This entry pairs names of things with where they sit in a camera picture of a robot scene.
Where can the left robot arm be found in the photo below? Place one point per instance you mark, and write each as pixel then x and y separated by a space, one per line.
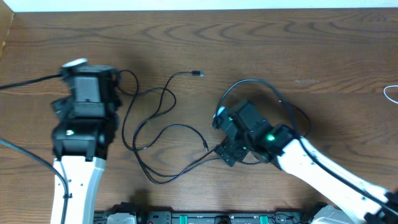
pixel 87 126

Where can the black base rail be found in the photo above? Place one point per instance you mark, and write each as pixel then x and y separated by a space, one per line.
pixel 130 213

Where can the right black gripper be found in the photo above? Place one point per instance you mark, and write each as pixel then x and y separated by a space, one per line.
pixel 229 144

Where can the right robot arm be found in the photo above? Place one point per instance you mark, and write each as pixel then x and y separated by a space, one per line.
pixel 247 131

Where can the cardboard box edge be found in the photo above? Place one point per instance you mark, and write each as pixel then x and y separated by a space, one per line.
pixel 6 19

